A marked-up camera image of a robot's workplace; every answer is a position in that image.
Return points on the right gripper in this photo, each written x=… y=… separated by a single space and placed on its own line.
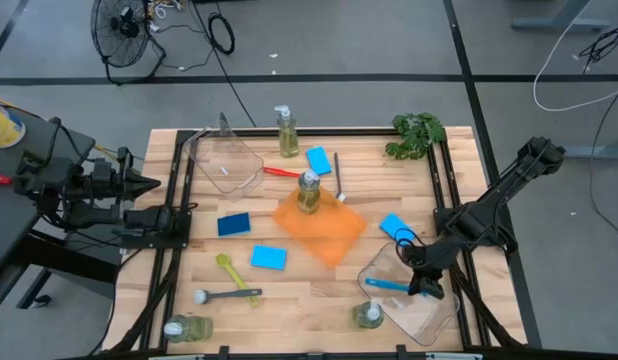
x=421 y=262

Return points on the dark grey desk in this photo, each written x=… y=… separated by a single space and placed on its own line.
x=9 y=220

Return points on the grey desk leg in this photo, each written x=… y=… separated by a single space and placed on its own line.
x=559 y=22
x=599 y=150

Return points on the yellow-green pump soap bottle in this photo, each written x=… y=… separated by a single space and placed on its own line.
x=367 y=316
x=288 y=140
x=194 y=328
x=308 y=197

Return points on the green potted plant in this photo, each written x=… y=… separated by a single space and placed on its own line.
x=416 y=135

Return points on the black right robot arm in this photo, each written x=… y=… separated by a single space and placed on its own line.
x=509 y=185

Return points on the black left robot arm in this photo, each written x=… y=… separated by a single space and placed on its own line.
x=49 y=177

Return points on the thin dark grey brush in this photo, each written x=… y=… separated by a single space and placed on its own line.
x=337 y=172

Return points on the white light strip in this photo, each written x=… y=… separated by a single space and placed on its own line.
x=176 y=357
x=454 y=357

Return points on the black aluminium rig frame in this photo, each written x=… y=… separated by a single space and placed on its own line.
x=349 y=132

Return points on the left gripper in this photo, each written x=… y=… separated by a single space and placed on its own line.
x=106 y=182

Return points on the orange cloth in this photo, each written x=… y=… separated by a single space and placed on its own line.
x=324 y=235

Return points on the clear plastic bin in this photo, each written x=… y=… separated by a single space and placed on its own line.
x=224 y=160
x=414 y=315

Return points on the blue kitchen sponge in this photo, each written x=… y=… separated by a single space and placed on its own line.
x=391 y=225
x=319 y=160
x=269 y=257
x=234 y=224

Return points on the blue dish brush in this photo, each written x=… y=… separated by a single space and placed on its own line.
x=386 y=285

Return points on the grey round-head dish brush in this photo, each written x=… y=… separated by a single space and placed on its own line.
x=229 y=295

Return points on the red dish brush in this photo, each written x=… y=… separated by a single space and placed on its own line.
x=281 y=172

